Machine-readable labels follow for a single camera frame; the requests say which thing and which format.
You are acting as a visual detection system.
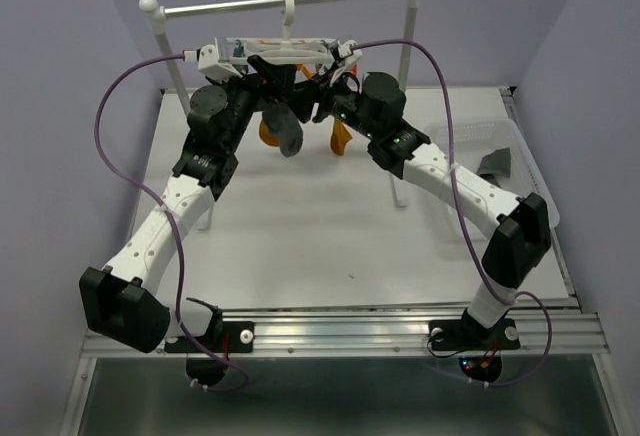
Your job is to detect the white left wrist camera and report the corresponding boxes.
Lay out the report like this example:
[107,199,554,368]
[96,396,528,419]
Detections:
[182,40,247,82]

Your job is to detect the orange brown sock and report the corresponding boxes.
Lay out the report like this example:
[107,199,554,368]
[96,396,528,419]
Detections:
[259,120,280,147]

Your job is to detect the white clothes rack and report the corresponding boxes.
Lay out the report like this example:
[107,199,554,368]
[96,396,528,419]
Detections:
[138,0,426,231]

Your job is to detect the aluminium mounting rail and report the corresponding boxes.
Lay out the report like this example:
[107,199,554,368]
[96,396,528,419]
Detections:
[60,298,634,435]

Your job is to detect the grey sock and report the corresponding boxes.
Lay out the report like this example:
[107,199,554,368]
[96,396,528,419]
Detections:
[262,103,303,158]
[476,147,512,178]

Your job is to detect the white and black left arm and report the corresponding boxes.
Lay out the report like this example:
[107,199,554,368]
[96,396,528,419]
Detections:
[79,56,297,353]

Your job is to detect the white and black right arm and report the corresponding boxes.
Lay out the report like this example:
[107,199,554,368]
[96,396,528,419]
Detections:
[314,72,551,353]

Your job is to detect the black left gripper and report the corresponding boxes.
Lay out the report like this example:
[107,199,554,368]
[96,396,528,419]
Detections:
[206,55,295,152]

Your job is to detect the white clip hanger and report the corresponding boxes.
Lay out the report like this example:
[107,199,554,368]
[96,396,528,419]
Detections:
[215,0,338,65]

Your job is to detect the white plastic basket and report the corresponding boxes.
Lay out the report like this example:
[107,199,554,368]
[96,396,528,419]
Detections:
[423,118,560,245]

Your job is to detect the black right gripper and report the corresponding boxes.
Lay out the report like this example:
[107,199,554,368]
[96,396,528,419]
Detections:
[285,63,378,141]

